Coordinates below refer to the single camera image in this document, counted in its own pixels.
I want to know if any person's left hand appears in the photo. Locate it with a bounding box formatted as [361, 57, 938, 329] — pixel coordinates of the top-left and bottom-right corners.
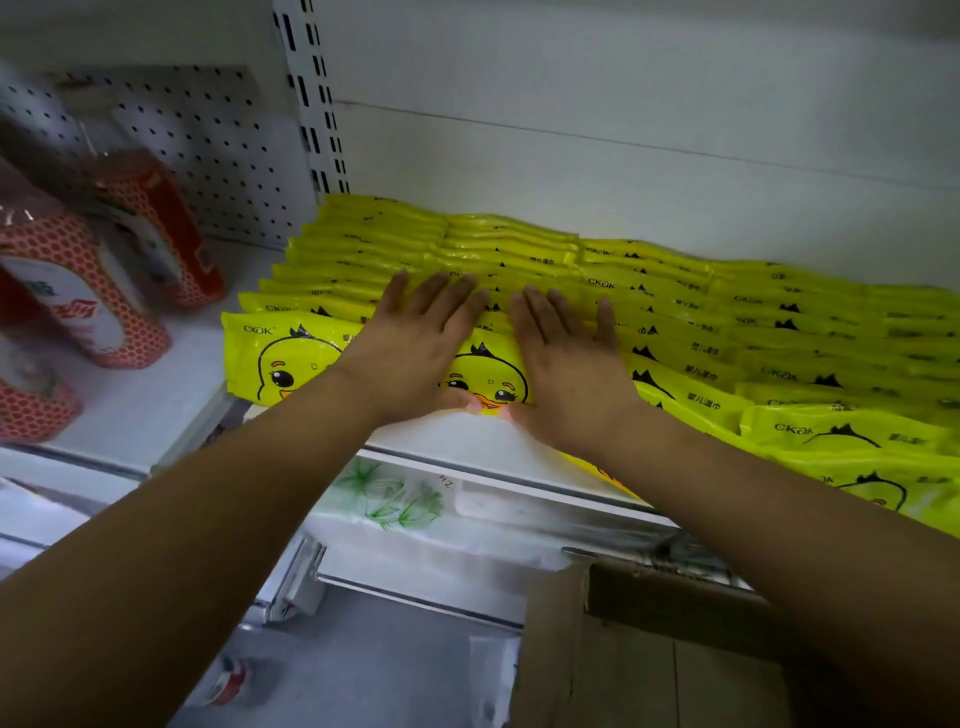
[327, 270, 491, 426]

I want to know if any person's right hand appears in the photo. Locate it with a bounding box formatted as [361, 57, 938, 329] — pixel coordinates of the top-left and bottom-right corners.
[507, 285, 654, 459]

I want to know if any white metal shelf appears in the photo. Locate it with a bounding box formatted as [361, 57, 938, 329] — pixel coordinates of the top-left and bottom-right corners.
[240, 0, 960, 632]

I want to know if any brown cardboard box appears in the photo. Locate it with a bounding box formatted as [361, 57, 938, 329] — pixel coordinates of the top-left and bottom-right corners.
[510, 559, 819, 728]

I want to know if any person's left forearm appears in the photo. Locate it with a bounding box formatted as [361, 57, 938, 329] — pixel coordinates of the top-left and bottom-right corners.
[0, 367, 399, 728]

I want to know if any person's right forearm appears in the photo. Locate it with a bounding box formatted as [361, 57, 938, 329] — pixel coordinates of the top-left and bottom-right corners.
[592, 397, 960, 692]

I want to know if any white duck tissue pack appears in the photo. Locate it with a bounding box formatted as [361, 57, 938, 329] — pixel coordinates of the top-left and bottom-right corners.
[447, 477, 684, 564]

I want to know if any white pegboard shelf unit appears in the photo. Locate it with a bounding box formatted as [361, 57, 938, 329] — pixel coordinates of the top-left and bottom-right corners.
[0, 0, 350, 624]

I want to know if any green white tissue pack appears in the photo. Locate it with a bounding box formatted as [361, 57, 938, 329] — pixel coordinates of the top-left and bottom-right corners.
[312, 454, 452, 539]

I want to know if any pack of red-capped bottles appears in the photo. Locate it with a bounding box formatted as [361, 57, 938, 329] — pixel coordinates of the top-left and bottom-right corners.
[187, 652, 257, 710]

